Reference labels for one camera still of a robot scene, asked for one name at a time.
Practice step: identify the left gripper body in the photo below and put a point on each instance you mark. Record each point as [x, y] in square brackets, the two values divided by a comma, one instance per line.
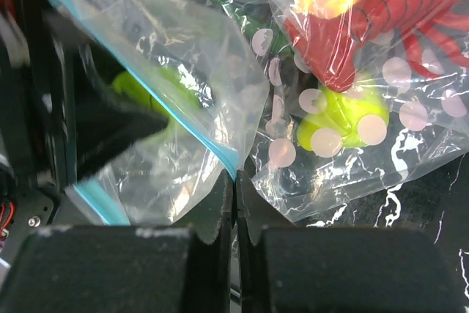
[38, 50]

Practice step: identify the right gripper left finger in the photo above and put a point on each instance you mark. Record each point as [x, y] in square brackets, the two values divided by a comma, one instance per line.
[83, 268]

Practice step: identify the fruit zip bag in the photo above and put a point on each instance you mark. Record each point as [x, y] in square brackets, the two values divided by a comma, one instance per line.
[191, 64]

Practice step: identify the vegetable zip bag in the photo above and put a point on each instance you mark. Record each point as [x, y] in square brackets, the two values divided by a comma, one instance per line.
[365, 95]

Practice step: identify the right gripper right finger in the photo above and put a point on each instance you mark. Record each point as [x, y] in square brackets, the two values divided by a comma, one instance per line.
[284, 268]

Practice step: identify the green apple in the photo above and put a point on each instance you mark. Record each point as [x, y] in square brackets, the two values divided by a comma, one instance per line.
[173, 92]

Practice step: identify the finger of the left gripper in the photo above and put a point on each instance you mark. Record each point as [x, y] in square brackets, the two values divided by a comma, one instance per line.
[105, 123]

